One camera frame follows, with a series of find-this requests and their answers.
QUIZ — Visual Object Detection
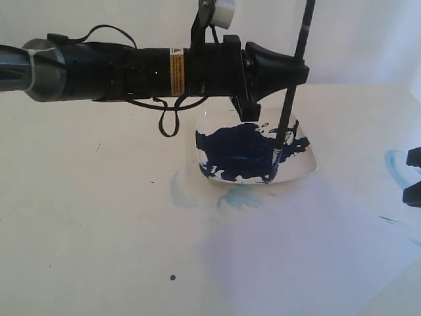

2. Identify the white paper sheet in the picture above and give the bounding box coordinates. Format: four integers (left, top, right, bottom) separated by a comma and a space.
199, 176, 420, 315

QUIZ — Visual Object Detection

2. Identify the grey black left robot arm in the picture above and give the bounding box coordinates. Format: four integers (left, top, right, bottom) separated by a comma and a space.
1, 34, 309, 122

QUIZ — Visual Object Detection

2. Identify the black paintbrush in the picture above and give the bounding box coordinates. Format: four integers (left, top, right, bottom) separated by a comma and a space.
268, 0, 316, 182

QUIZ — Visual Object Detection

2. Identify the white square paint plate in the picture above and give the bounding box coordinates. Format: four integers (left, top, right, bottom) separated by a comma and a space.
195, 109, 318, 184

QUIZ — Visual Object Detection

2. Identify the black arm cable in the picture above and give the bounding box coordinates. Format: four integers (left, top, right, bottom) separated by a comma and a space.
78, 24, 208, 138

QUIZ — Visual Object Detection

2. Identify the white zip tie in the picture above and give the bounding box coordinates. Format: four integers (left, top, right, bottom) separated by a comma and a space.
24, 47, 57, 93

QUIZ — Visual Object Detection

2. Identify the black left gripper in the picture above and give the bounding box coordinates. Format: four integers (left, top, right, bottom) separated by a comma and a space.
189, 34, 311, 121

